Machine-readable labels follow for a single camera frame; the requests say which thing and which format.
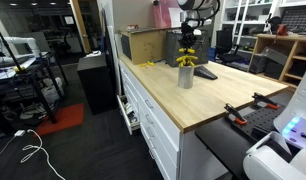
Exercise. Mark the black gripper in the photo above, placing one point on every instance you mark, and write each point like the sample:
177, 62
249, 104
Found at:
187, 35

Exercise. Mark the yellow handled T wrench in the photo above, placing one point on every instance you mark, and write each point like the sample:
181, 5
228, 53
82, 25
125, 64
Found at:
187, 51

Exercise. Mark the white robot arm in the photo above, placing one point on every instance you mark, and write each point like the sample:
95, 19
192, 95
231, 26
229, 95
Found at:
279, 155

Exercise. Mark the yellow wrenches in holder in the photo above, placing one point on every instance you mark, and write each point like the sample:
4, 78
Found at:
186, 60

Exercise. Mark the silver cylindrical holder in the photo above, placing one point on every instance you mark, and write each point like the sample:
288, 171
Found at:
185, 77

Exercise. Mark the black wedge stand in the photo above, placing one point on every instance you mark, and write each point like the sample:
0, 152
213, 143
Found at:
203, 72

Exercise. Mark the yellow wrench on table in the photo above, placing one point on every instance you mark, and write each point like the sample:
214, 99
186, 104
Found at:
148, 63

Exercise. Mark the black office chair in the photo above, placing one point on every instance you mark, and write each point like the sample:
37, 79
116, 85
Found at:
225, 49

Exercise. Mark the cardboard box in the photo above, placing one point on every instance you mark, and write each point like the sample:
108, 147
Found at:
144, 45

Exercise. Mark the right black orange clamp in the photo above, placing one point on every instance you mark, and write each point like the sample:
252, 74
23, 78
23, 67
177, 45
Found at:
268, 102

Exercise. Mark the black orange clamp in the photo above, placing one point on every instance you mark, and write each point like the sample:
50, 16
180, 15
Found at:
237, 116
268, 102

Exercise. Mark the left black orange clamp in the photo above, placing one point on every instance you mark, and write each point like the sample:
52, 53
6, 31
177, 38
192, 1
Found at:
237, 116

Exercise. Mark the wooden shelf unit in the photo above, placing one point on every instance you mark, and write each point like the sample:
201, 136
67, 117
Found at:
279, 58

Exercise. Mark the black cabinet tower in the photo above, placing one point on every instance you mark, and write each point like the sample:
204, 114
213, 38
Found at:
95, 78

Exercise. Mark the white drawer cabinet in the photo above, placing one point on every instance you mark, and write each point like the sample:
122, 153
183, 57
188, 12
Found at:
168, 121

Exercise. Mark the red floor mat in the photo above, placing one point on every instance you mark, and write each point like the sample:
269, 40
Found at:
66, 117

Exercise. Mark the black cart with clutter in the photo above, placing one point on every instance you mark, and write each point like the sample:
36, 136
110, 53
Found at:
19, 80

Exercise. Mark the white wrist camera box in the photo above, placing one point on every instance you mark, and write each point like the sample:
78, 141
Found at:
197, 32

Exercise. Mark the pink sheet on wall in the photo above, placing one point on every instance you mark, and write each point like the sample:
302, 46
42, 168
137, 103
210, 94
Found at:
167, 12

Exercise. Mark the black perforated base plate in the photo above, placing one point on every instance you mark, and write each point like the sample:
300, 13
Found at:
259, 123

